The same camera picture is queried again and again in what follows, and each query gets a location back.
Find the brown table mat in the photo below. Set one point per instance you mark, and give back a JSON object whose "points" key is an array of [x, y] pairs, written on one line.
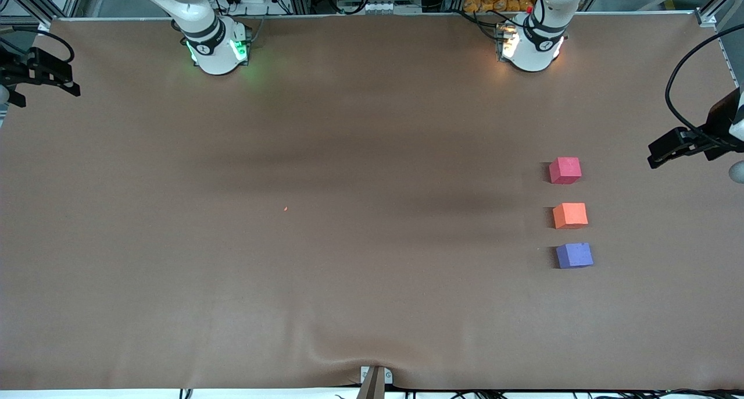
{"points": [[372, 155]]}

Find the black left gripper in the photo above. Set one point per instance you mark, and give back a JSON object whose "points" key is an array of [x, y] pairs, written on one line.
{"points": [[719, 121]]}

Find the aluminium frame post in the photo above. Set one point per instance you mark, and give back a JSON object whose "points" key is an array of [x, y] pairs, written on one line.
{"points": [[43, 6], [712, 9]]}

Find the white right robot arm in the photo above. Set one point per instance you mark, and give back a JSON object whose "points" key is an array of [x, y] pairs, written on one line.
{"points": [[215, 56]]}

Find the brown clamp bar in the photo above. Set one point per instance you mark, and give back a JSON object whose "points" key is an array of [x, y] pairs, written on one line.
{"points": [[372, 387]]}

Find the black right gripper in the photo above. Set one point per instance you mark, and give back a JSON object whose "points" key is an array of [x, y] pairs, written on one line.
{"points": [[8, 67]]}

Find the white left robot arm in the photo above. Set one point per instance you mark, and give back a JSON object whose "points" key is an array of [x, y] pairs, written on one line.
{"points": [[540, 44]]}

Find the orange foam block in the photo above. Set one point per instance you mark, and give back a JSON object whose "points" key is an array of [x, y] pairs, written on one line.
{"points": [[570, 215]]}

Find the grey metal clamp bracket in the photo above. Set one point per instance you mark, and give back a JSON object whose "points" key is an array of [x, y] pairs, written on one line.
{"points": [[388, 377]]}

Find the red foam block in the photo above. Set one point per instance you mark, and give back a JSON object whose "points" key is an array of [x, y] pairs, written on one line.
{"points": [[565, 170]]}

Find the purple foam block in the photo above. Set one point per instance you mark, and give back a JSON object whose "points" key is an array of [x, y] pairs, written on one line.
{"points": [[574, 255]]}

